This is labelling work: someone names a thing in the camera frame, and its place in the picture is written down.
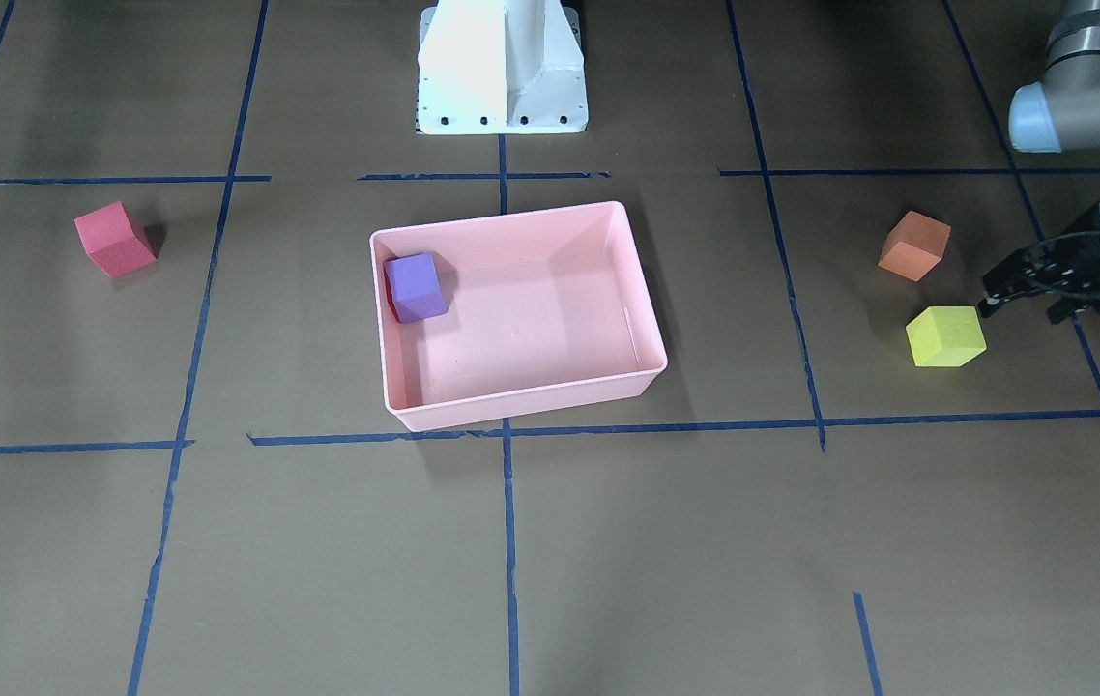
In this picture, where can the pink plastic bin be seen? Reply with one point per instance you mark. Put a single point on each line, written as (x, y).
(544, 310)

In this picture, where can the white mounting post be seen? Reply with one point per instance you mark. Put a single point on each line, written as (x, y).
(491, 67)

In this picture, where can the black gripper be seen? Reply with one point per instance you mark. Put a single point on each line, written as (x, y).
(1028, 275)

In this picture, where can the pink foam cube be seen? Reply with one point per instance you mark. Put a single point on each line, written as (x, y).
(114, 240)

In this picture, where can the yellow foam cube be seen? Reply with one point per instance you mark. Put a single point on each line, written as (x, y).
(945, 336)

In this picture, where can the orange foam cube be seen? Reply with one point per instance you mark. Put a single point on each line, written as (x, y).
(915, 246)

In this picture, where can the purple foam cube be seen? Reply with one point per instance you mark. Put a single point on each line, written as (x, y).
(414, 288)

